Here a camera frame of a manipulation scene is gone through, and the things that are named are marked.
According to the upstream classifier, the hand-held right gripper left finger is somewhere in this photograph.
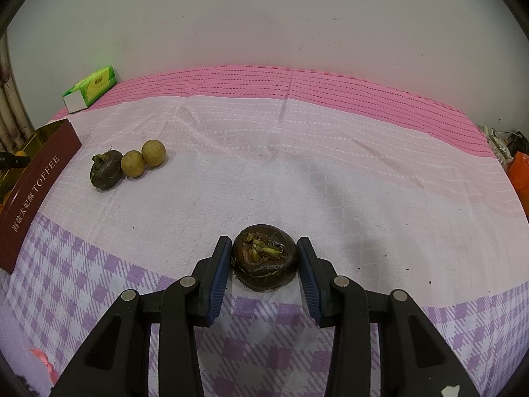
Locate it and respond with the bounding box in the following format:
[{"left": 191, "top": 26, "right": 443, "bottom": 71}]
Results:
[{"left": 50, "top": 236, "right": 233, "bottom": 397}]

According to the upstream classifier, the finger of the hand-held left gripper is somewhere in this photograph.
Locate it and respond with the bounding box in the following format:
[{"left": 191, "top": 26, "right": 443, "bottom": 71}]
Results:
[{"left": 0, "top": 152, "right": 31, "bottom": 170}]

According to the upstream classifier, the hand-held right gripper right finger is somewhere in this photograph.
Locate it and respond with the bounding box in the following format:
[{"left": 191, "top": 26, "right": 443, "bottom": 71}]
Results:
[{"left": 297, "top": 237, "right": 482, "bottom": 397}]

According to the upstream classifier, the gold tin box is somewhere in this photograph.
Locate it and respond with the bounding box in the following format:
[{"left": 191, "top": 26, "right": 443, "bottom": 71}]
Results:
[{"left": 0, "top": 118, "right": 82, "bottom": 274}]

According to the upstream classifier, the dark brown water chestnut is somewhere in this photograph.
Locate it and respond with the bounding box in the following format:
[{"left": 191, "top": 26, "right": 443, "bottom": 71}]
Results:
[
  {"left": 232, "top": 224, "right": 300, "bottom": 292},
  {"left": 90, "top": 148, "right": 124, "bottom": 190}
]

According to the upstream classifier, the beige patterned curtain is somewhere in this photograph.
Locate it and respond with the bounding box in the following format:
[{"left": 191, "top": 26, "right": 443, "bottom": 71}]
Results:
[{"left": 0, "top": 33, "right": 36, "bottom": 154}]

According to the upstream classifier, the green tissue pack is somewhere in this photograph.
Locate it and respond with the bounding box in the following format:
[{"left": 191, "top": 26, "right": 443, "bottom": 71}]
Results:
[{"left": 62, "top": 65, "right": 118, "bottom": 115}]

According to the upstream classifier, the tan longan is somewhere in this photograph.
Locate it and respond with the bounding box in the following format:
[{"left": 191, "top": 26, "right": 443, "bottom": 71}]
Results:
[
  {"left": 141, "top": 139, "right": 167, "bottom": 167},
  {"left": 121, "top": 150, "right": 146, "bottom": 178}
]

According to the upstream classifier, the pink and purple checked tablecloth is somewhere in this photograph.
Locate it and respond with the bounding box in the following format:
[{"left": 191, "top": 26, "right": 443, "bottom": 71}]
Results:
[{"left": 0, "top": 65, "right": 529, "bottom": 397}]

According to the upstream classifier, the pink ribbon scrap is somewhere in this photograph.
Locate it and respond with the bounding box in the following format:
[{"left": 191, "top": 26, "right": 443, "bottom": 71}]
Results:
[{"left": 29, "top": 348, "right": 59, "bottom": 385}]

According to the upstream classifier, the patterned snack packet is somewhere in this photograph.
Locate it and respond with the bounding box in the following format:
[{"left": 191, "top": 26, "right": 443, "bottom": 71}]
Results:
[{"left": 487, "top": 127, "right": 512, "bottom": 163}]

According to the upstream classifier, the orange plastic bag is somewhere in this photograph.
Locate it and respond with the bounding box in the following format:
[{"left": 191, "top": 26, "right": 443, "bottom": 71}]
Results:
[{"left": 508, "top": 151, "right": 529, "bottom": 196}]

